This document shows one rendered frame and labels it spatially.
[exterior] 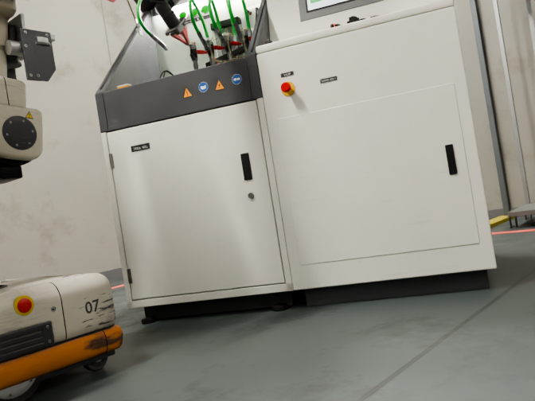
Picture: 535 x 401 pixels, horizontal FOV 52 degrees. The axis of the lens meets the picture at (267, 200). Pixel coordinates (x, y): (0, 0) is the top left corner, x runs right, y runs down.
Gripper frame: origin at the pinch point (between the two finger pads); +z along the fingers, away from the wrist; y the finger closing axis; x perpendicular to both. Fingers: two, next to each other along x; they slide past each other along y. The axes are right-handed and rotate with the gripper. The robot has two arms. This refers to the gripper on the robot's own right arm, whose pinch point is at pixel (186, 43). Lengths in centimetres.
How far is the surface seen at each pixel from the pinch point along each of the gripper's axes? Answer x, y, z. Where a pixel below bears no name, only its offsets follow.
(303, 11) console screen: -49, 12, 10
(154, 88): 1.7, -31.9, -0.2
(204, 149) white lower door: -14, -48, 23
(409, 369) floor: -100, -132, 33
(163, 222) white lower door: 7, -69, 37
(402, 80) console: -88, -28, 29
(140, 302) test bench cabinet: 23, -92, 56
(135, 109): 10.8, -37.9, 2.7
